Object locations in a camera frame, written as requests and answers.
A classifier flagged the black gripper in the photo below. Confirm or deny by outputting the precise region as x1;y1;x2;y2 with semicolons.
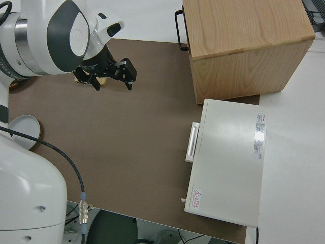
73;45;138;92

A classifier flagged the gray plate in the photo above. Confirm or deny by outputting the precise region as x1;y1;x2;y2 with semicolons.
7;114;42;150

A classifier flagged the wooden mug rack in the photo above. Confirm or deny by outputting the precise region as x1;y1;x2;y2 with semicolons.
74;76;108;87

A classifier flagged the brown table mat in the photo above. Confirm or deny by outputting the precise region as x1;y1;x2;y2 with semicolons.
7;38;261;241

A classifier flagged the wooden bread box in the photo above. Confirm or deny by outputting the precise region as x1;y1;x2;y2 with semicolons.
182;0;316;105

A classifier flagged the white toaster oven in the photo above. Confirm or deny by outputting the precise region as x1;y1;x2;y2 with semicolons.
179;98;270;228

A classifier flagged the black box handle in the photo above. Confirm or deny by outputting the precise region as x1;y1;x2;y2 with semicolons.
174;9;190;51

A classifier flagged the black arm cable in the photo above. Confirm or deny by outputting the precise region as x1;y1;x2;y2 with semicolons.
0;126;90;244

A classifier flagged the black wire shelf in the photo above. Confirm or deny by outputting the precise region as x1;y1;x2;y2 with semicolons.
303;0;325;25

